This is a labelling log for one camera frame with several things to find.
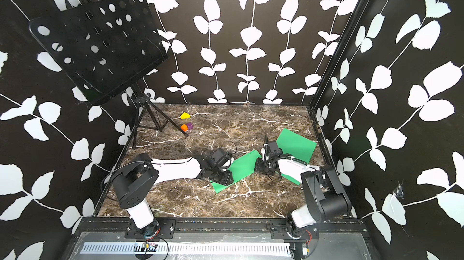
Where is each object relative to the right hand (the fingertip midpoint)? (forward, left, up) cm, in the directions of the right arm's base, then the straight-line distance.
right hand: (255, 165), depth 92 cm
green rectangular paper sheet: (0, +7, -3) cm, 8 cm away
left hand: (-8, +12, +1) cm, 14 cm away
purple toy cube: (+25, +38, +2) cm, 46 cm away
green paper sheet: (+13, -25, -2) cm, 28 cm away
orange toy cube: (+23, +41, +2) cm, 48 cm away
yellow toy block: (+34, +43, +1) cm, 55 cm away
